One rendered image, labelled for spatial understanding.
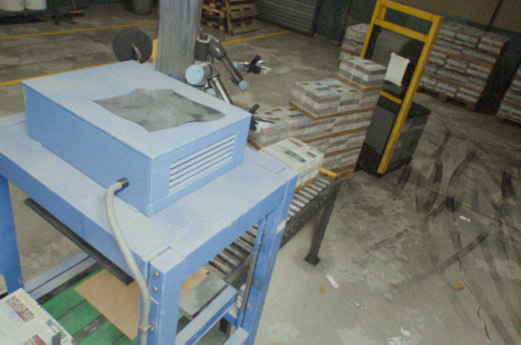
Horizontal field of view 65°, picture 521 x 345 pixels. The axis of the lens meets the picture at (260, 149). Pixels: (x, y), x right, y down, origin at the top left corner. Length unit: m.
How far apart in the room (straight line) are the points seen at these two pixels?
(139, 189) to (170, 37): 1.88
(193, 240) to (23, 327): 0.71
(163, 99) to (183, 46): 1.61
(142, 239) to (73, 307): 0.90
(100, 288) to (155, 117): 1.01
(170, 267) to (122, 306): 0.91
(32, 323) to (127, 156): 0.71
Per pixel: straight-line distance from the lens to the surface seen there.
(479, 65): 8.27
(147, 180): 1.13
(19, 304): 1.69
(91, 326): 1.91
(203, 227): 1.17
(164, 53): 2.97
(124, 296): 1.98
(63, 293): 2.03
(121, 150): 1.17
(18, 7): 8.54
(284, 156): 2.65
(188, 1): 2.86
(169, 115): 1.26
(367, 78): 4.10
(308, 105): 3.81
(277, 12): 11.39
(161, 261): 1.07
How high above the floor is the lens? 2.31
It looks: 29 degrees down
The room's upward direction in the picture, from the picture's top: 11 degrees clockwise
